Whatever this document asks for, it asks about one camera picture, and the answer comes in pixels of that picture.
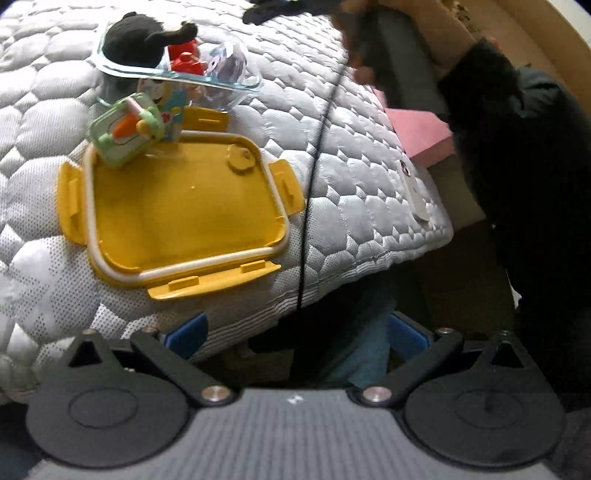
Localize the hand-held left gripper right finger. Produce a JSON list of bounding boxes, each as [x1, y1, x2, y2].
[[353, 313, 532, 408]]

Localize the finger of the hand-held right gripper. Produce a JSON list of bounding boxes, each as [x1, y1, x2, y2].
[[242, 0, 342, 26]]

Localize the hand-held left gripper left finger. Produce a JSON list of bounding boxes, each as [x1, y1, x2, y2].
[[65, 312, 236, 408]]

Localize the clear glass container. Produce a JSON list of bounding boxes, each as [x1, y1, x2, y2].
[[96, 21, 262, 114]]

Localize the yellow container lid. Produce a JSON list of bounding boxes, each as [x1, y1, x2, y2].
[[58, 106, 305, 303]]

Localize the green toy with carrot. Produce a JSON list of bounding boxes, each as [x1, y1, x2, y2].
[[89, 92, 168, 169]]

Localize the person's right forearm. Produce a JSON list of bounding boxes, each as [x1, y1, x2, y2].
[[436, 39, 575, 185]]

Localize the person's right hand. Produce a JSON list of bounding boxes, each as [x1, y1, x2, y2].
[[333, 0, 477, 80]]

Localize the person's blue jeans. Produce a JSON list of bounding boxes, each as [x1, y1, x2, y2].
[[295, 277, 428, 388]]

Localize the white purple toy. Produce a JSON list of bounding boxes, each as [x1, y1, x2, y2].
[[203, 44, 247, 100]]

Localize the grey quilted mattress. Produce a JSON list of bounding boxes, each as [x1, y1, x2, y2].
[[0, 0, 455, 402]]

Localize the red plastic toy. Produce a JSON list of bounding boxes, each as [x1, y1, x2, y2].
[[166, 39, 205, 77]]

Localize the cartoon printed card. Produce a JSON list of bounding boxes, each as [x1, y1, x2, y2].
[[139, 78, 197, 141]]

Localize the white mattress tag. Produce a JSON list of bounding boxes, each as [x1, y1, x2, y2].
[[399, 159, 428, 222]]

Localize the black plush toy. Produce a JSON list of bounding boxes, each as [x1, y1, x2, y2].
[[102, 12, 199, 65]]

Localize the brown cardboard box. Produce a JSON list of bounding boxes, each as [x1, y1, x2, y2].
[[427, 157, 485, 228]]

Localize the person's black jacket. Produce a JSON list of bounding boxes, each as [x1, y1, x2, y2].
[[462, 134, 591, 409]]

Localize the black cable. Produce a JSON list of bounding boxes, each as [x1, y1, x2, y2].
[[295, 62, 348, 312]]

